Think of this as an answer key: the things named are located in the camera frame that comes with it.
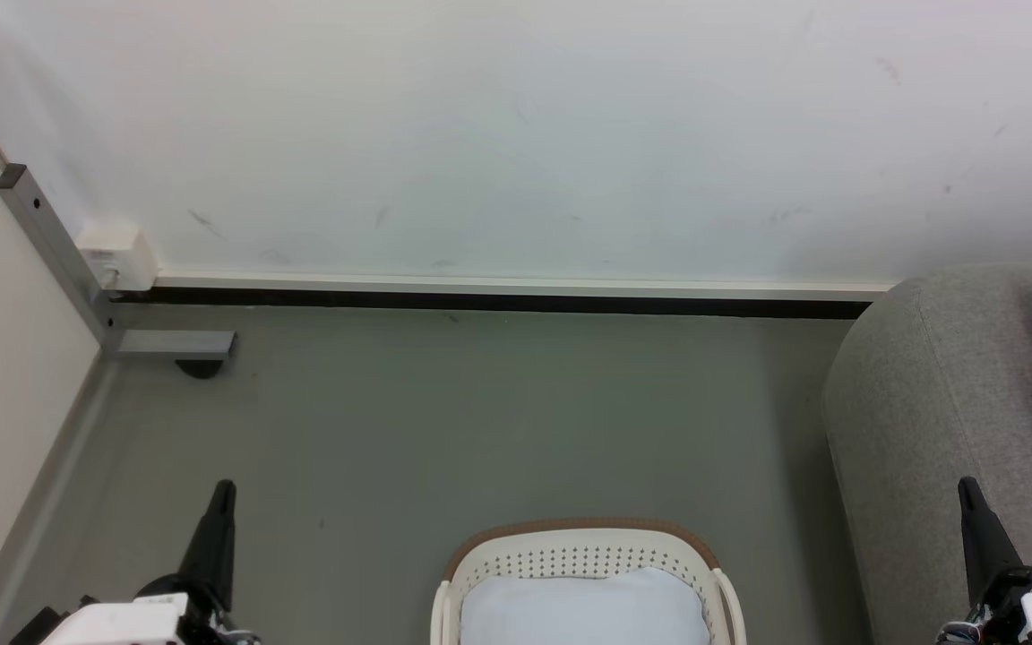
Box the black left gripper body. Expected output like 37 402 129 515
133 575 244 645

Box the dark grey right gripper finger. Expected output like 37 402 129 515
958 477 1026 583

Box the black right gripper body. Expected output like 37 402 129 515
964 564 1032 645

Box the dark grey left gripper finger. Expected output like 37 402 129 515
178 479 237 594

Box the cream perforated laundry basket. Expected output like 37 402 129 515
430 517 747 645

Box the grey fabric sofa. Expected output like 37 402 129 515
823 262 1032 645

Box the white cloth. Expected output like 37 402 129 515
460 566 712 645

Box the white black baseboard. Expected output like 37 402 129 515
108 273 895 321

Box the grey metal frame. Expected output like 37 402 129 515
0 164 237 361

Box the white wall socket box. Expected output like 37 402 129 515
77 222 159 292

